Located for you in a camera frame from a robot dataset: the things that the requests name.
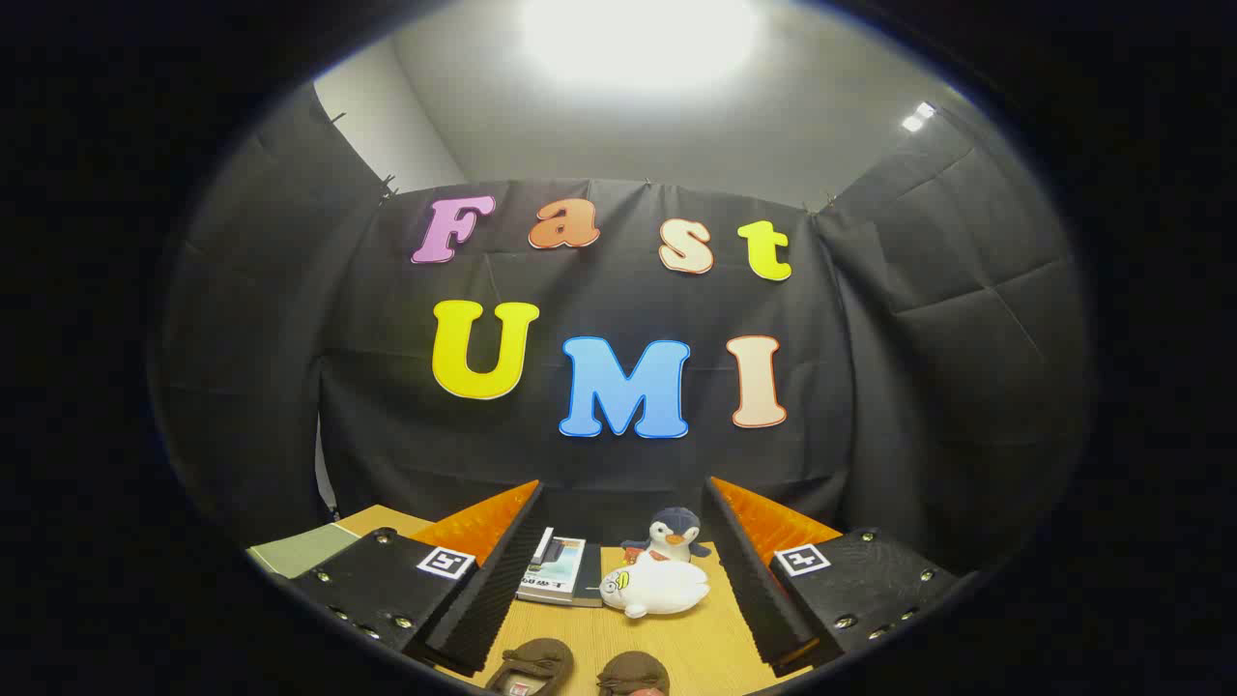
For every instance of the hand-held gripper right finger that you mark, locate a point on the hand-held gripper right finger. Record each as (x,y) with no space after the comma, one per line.
(749,580)

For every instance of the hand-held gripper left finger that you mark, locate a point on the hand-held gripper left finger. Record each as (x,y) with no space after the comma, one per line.
(493,590)

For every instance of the brown fuzzy slipper shoe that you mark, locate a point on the brown fuzzy slipper shoe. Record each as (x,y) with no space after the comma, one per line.
(633,669)
(536,659)

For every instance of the green fabric storage box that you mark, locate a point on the green fabric storage box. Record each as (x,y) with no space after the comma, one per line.
(304,549)

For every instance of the book with light blue cover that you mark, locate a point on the book with light blue cover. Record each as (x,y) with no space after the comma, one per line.
(553,575)

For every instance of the book with dark blue cover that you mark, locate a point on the book with dark blue cover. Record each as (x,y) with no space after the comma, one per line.
(541,546)

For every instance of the penguin plush toy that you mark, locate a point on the penguin plush toy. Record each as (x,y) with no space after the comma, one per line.
(674,530)

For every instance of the white seal plush toy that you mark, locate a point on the white seal plush toy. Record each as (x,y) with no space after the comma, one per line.
(657,585)

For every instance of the dark grey book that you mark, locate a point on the dark grey book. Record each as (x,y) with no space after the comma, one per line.
(590,575)

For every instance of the black backdrop cloth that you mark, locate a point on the black backdrop cloth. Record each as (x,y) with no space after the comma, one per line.
(599,309)

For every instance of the small ceiling light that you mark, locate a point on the small ceiling light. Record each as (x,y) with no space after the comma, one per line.
(916,118)

